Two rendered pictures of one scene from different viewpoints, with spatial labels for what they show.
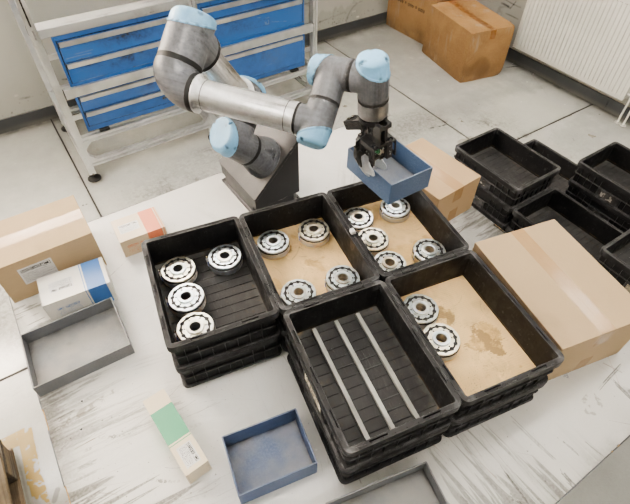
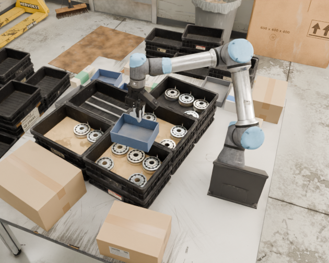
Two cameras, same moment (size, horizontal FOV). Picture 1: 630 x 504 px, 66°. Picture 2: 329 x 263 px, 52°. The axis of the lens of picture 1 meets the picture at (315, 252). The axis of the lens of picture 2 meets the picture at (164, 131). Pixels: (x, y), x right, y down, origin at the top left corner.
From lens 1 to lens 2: 2.33 m
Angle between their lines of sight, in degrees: 82
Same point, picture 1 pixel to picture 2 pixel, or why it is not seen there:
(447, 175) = (119, 224)
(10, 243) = (268, 83)
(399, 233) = (126, 172)
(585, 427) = not seen: hidden behind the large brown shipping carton
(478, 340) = (66, 141)
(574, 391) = not seen: hidden behind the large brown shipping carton
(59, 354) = (216, 89)
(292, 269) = (161, 130)
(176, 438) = (153, 84)
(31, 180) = not seen: outside the picture
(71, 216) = (267, 99)
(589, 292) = (16, 170)
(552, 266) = (36, 176)
